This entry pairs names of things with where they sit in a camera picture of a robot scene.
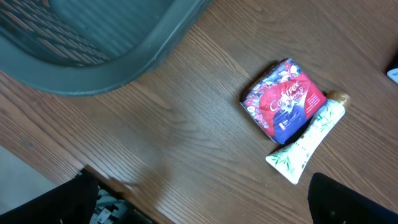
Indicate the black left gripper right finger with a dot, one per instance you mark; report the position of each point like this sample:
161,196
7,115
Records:
331,202

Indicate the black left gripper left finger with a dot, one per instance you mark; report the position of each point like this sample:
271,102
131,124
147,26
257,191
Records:
73,202

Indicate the white tube gold cap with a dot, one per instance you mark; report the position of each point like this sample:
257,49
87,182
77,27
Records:
291,160

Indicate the purple red snack pack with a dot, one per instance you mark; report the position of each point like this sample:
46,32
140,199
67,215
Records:
282,100

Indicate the white barcode scanner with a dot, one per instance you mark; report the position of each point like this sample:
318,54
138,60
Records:
392,71

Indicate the dark grey plastic basket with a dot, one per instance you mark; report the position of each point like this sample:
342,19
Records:
79,48

